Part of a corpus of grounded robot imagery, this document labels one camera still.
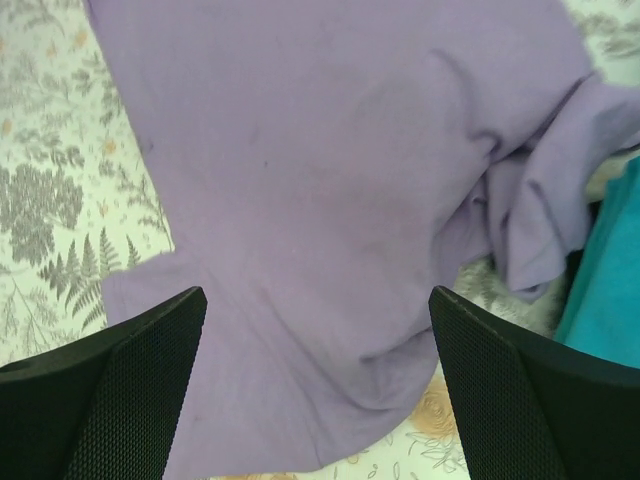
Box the purple t shirt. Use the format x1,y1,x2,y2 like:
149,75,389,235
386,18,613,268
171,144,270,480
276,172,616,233
86,1,639,479

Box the teal folded t shirt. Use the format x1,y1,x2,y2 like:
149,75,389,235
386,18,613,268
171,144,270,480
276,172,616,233
554,158,639,368

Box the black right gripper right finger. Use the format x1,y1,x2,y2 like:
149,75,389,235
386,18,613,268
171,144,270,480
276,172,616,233
429,287,639,480

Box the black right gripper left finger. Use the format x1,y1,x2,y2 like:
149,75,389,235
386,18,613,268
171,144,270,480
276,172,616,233
1,287,207,480

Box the floral table mat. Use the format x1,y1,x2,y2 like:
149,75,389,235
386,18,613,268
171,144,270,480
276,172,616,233
1,1,639,479

